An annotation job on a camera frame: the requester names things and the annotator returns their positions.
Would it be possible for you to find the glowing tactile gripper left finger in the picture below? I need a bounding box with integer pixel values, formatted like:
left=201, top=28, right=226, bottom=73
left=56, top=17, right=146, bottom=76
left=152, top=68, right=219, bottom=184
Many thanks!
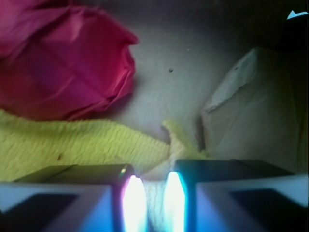
left=0, top=164, right=148, bottom=232

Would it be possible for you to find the brown paper bag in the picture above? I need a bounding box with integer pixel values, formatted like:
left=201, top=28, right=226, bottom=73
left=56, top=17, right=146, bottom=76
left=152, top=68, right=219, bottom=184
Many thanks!
left=0, top=0, right=309, bottom=184

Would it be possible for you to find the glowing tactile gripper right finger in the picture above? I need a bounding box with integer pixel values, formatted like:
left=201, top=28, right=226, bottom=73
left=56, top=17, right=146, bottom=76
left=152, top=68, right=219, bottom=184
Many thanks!
left=163, top=159, right=309, bottom=232

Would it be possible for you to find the red cloth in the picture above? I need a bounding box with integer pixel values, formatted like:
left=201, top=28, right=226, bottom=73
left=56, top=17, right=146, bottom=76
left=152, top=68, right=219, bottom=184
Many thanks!
left=0, top=0, right=139, bottom=121

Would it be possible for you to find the yellow microfiber cloth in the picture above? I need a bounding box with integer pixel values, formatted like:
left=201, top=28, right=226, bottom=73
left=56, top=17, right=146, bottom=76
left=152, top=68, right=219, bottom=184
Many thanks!
left=0, top=111, right=210, bottom=232

